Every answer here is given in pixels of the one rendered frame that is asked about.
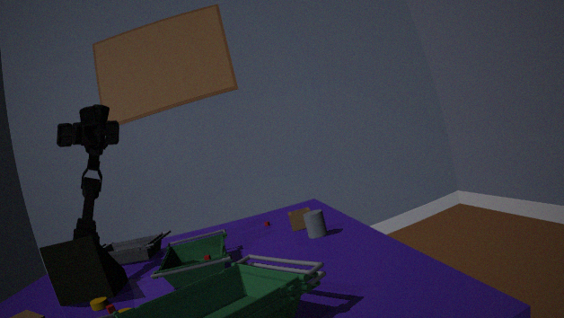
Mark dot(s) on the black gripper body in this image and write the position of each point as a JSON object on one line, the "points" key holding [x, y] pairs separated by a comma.
{"points": [[64, 134]]}

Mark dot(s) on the grey cylinder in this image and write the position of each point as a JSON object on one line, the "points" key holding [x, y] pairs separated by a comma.
{"points": [[314, 222]]}

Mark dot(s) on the small red block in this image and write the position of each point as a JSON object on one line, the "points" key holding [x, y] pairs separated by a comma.
{"points": [[111, 308]]}

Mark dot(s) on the green plastic tray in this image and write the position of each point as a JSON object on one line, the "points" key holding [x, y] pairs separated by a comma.
{"points": [[192, 253]]}

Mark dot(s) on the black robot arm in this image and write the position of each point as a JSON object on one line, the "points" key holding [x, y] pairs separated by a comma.
{"points": [[85, 226]]}

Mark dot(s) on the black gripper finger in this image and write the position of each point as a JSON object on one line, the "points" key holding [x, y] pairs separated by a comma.
{"points": [[93, 132], [77, 133]]}

